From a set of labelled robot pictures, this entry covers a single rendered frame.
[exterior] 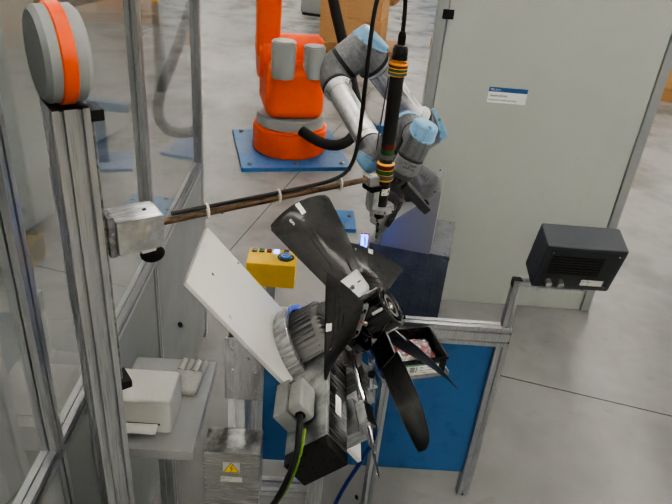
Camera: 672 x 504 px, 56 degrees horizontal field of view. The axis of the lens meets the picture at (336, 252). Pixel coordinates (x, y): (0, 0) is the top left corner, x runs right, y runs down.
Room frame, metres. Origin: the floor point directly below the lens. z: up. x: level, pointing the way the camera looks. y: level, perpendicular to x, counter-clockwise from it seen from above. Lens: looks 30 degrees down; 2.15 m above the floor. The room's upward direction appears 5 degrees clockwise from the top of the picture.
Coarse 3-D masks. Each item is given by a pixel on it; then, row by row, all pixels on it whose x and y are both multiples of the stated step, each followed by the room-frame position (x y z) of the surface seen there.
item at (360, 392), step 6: (354, 354) 1.28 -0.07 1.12; (354, 360) 1.26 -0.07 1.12; (354, 366) 1.24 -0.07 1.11; (354, 372) 1.22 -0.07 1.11; (354, 378) 1.21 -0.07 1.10; (360, 378) 1.21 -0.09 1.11; (360, 384) 1.19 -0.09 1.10; (360, 390) 1.17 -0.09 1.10; (360, 396) 1.15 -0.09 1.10; (366, 426) 1.08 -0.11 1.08; (366, 432) 1.06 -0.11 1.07; (372, 438) 1.05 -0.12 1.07; (372, 444) 1.03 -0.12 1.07; (372, 450) 1.02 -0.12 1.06; (378, 474) 0.97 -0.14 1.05
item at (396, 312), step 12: (384, 288) 1.40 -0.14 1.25; (372, 300) 1.34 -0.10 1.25; (384, 300) 1.35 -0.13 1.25; (372, 312) 1.31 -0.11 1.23; (384, 312) 1.31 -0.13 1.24; (396, 312) 1.36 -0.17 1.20; (372, 324) 1.30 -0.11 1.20; (384, 324) 1.30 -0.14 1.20; (396, 324) 1.31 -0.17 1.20; (360, 336) 1.31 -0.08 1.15; (372, 336) 1.31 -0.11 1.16; (360, 348) 1.29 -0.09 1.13
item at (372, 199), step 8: (368, 176) 1.43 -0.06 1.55; (376, 176) 1.43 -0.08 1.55; (368, 184) 1.41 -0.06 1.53; (376, 184) 1.42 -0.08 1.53; (368, 192) 1.44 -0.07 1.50; (376, 192) 1.43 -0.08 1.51; (368, 200) 1.44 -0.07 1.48; (376, 200) 1.43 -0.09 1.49; (368, 208) 1.44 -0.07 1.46; (376, 208) 1.43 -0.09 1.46; (384, 208) 1.44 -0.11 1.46; (392, 208) 1.44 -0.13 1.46
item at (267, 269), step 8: (248, 256) 1.79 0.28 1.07; (256, 256) 1.79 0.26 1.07; (264, 256) 1.80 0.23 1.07; (272, 256) 1.80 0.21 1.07; (248, 264) 1.75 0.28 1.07; (256, 264) 1.75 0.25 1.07; (264, 264) 1.75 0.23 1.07; (272, 264) 1.76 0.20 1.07; (280, 264) 1.76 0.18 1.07; (288, 264) 1.76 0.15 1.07; (256, 272) 1.75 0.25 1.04; (264, 272) 1.75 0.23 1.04; (272, 272) 1.75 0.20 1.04; (280, 272) 1.76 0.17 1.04; (288, 272) 1.76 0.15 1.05; (256, 280) 1.75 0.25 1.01; (264, 280) 1.75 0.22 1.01; (272, 280) 1.75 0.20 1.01; (280, 280) 1.76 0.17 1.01; (288, 280) 1.76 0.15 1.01
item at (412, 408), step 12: (396, 360) 1.23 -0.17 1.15; (384, 372) 1.27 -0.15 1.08; (396, 372) 1.23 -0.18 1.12; (396, 384) 1.22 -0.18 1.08; (408, 384) 1.17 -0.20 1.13; (396, 396) 1.21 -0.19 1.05; (408, 396) 1.17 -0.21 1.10; (408, 408) 1.16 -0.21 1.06; (420, 408) 1.09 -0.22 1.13; (408, 420) 1.16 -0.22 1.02; (420, 420) 1.10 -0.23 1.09; (408, 432) 1.17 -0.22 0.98; (420, 432) 1.11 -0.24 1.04; (420, 444) 1.12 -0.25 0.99
